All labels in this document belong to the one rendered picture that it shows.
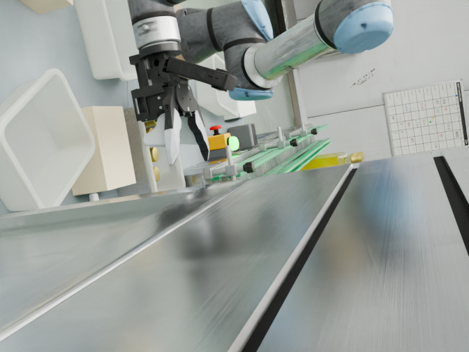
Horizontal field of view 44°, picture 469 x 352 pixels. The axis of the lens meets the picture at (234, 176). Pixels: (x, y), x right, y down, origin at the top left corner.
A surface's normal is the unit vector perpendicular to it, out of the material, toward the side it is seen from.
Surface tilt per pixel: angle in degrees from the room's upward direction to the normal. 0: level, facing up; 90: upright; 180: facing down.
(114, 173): 0
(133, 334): 90
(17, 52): 0
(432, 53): 90
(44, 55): 0
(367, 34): 85
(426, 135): 90
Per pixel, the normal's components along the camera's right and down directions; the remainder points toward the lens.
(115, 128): 0.94, -0.14
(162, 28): 0.36, -0.07
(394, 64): -0.28, 0.15
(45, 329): -0.18, -0.98
